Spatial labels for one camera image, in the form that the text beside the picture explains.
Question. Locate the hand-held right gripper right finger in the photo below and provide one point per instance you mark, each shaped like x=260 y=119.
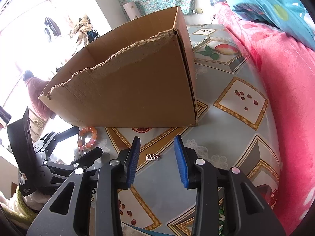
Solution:
x=181 y=162

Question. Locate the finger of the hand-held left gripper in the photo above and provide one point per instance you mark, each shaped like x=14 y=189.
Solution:
x=66 y=132
x=91 y=156

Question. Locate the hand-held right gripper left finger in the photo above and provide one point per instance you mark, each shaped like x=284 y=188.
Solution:
x=134 y=162

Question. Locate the small silver abacus charm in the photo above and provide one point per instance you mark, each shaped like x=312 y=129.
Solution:
x=151 y=156

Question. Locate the brown cardboard box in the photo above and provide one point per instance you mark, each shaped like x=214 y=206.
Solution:
x=135 y=91

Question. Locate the white fluffy cloth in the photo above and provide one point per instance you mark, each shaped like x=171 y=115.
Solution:
x=39 y=201

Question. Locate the green fuzzy cloth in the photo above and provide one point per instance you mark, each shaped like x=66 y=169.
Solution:
x=23 y=209

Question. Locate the fruit print tablecloth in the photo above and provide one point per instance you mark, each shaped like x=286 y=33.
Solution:
x=233 y=132

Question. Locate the wheelchair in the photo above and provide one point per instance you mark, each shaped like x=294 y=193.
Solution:
x=92 y=35

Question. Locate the pile of beige clothes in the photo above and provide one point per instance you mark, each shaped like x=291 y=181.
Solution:
x=82 y=29

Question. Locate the hanging dark jacket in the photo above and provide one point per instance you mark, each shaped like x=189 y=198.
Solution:
x=51 y=27

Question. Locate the pink floral blanket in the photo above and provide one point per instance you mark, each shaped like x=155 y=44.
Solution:
x=290 y=91

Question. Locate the white paper roll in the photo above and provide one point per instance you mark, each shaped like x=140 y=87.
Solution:
x=131 y=11

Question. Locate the blue cartoon print blanket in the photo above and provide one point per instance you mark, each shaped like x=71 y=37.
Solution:
x=265 y=2

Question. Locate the wall socket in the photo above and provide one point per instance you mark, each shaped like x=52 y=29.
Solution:
x=198 y=11

